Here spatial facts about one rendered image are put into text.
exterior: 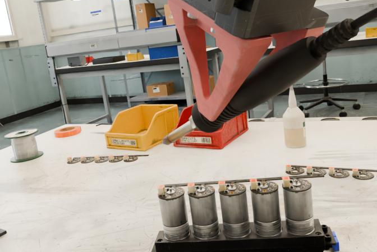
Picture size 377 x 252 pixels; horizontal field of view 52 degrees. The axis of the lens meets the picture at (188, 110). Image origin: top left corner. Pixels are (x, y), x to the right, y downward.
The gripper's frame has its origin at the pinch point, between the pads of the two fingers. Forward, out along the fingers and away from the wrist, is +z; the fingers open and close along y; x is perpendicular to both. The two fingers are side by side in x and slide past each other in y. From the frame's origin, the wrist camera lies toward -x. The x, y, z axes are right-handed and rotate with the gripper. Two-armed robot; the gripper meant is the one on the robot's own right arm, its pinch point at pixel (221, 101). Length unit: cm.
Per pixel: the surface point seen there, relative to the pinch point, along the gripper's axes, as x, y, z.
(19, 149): -45, 1, 39
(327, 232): 6.7, -10.6, 12.6
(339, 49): -98, -207, 76
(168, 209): -2.7, 0.2, 13.3
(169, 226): -2.0, 0.3, 14.8
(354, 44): -92, -208, 69
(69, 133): -52, -12, 45
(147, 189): -14.9, -6.7, 25.7
